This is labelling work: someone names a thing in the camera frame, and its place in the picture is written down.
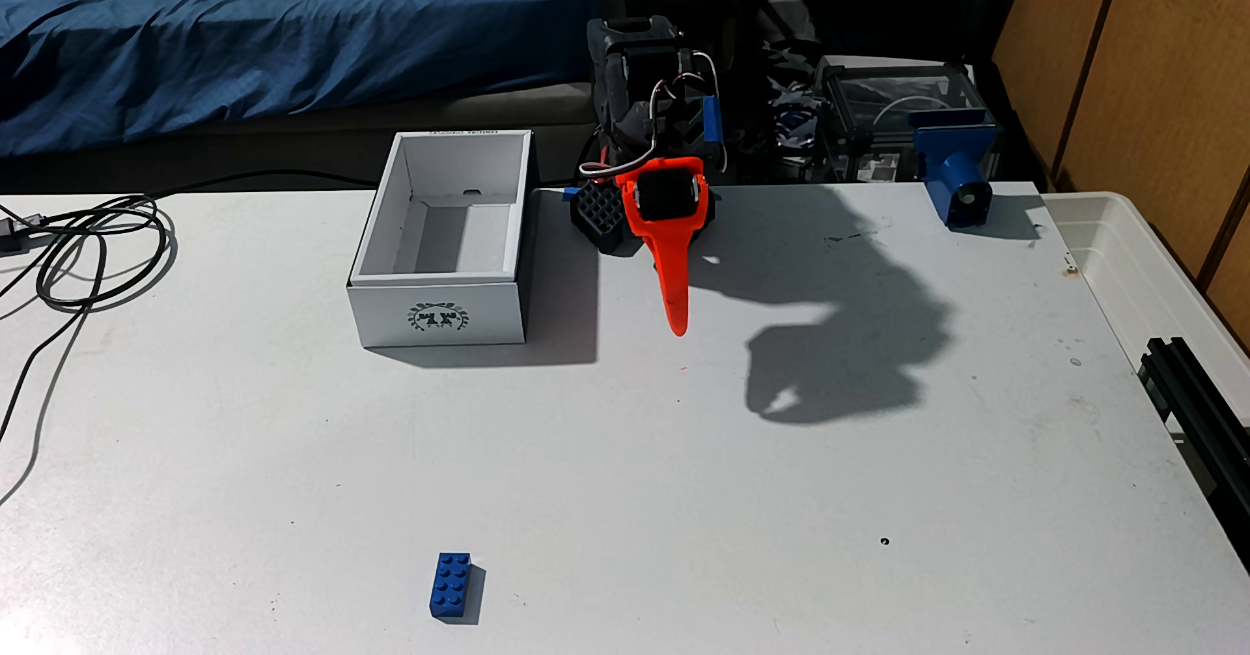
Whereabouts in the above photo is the blue toy brick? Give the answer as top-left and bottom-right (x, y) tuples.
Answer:
(428, 551), (473, 621)

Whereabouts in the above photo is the white cardboard box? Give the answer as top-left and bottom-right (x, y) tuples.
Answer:
(346, 128), (535, 350)

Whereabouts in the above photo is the grey bed base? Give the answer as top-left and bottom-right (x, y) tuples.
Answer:
(0, 81), (599, 195)

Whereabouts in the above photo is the blue bed sheet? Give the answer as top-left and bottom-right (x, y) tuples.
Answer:
(0, 0), (599, 158)

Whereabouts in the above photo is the white plastic tub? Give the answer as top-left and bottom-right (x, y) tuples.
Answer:
(1043, 191), (1250, 363)

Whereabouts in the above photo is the wooden wardrobe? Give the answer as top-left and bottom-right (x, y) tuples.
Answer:
(991, 0), (1250, 354)

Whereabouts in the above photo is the black aluminium extrusion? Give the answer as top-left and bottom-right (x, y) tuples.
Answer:
(1137, 337), (1250, 570)

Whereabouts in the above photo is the black power plug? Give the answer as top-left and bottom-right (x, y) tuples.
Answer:
(0, 212), (47, 254)

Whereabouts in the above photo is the clear plastic enclosure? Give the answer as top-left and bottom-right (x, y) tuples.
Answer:
(815, 57), (990, 184)

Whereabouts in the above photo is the blue printed clamp mount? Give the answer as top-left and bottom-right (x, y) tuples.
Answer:
(910, 124), (1001, 229)

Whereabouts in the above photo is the coiled black cable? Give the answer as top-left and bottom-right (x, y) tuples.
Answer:
(0, 194), (178, 510)

